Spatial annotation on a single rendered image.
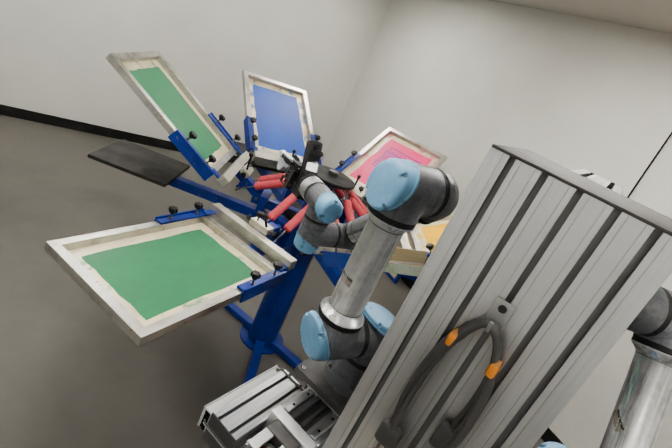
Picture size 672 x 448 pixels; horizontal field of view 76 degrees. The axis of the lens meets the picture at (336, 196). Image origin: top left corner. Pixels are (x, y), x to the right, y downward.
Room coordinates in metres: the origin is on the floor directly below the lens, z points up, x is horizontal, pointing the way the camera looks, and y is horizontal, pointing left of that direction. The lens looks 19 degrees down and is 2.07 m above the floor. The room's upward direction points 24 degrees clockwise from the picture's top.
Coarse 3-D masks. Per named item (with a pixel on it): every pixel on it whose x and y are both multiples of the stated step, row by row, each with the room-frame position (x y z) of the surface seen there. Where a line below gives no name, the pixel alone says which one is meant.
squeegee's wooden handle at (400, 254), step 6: (396, 252) 1.90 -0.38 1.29; (402, 252) 1.93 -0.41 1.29; (408, 252) 1.95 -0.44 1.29; (414, 252) 1.98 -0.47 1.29; (420, 252) 2.01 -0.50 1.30; (426, 252) 2.03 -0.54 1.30; (396, 258) 1.89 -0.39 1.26; (402, 258) 1.92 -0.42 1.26; (408, 258) 1.94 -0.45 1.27; (414, 258) 1.97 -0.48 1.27; (420, 258) 2.00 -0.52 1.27
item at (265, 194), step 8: (264, 192) 2.49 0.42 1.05; (288, 192) 2.74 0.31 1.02; (264, 200) 2.41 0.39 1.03; (272, 200) 2.49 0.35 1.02; (280, 200) 2.76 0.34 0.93; (296, 200) 2.69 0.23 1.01; (256, 208) 2.41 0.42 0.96; (264, 208) 2.44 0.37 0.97; (272, 208) 2.47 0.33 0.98; (288, 208) 2.48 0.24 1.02; (296, 208) 2.53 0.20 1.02; (280, 216) 2.25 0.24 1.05; (344, 216) 2.79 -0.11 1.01; (280, 224) 2.20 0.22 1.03; (296, 232) 2.33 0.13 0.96; (280, 240) 2.19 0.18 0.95; (288, 240) 2.17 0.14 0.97; (320, 256) 2.21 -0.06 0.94
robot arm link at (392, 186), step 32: (384, 160) 0.91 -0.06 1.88; (384, 192) 0.85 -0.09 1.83; (416, 192) 0.85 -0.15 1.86; (448, 192) 0.91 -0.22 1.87; (384, 224) 0.85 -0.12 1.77; (352, 256) 0.89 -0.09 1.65; (384, 256) 0.87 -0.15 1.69; (352, 288) 0.87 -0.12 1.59; (320, 320) 0.86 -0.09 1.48; (352, 320) 0.87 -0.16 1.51; (320, 352) 0.83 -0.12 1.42; (352, 352) 0.88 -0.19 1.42
